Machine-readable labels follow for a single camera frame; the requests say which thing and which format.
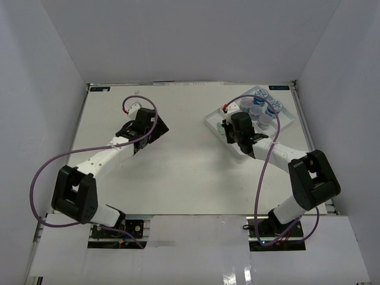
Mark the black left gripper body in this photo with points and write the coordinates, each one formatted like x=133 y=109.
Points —
x=160 y=129

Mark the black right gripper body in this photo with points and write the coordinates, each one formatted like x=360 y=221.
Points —
x=232 y=136

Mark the clear jar dark clips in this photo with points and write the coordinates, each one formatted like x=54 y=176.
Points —
x=255 y=111

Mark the clear jar blue clips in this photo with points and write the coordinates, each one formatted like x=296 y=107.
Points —
x=264 y=121

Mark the clear jar of clips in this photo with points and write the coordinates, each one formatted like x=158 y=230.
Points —
x=245 y=104

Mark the blue-white labelled slime jar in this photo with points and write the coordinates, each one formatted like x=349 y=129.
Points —
x=261 y=96

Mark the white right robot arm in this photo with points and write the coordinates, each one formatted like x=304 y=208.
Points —
x=312 y=178

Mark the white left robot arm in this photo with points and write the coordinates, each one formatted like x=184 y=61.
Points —
x=75 y=193

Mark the white compartment tray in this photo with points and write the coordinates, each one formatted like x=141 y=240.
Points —
x=281 y=121

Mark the blue label sticker right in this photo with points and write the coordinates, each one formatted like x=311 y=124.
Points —
x=279 y=87

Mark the blue label sticker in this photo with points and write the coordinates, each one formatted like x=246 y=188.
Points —
x=99 y=89
x=279 y=87

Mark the blue label sticker left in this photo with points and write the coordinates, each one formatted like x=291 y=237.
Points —
x=99 y=89

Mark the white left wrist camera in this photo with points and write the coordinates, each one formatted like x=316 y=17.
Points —
x=132 y=110

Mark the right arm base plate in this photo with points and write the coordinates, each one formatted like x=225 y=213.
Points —
x=268 y=230

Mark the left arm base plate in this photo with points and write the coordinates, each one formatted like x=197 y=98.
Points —
x=133 y=227

